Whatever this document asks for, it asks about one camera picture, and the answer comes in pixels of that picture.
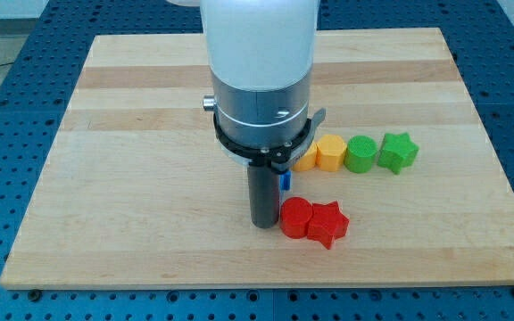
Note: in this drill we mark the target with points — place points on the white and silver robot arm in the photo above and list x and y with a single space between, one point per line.
261 54

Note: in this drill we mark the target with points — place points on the green cylinder block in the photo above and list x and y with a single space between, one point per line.
360 154

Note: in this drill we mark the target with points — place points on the red cylinder block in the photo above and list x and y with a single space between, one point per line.
295 215

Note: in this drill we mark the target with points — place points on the blue block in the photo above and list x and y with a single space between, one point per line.
285 181

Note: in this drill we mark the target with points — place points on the green star block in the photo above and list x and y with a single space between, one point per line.
397 152

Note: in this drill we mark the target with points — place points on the yellow rounded block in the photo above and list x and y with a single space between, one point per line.
308 160

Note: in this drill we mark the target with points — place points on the red star block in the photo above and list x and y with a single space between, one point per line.
327 224

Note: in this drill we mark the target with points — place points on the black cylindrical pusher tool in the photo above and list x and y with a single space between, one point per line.
264 196

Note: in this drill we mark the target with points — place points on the yellow hexagon block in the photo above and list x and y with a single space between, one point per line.
331 150

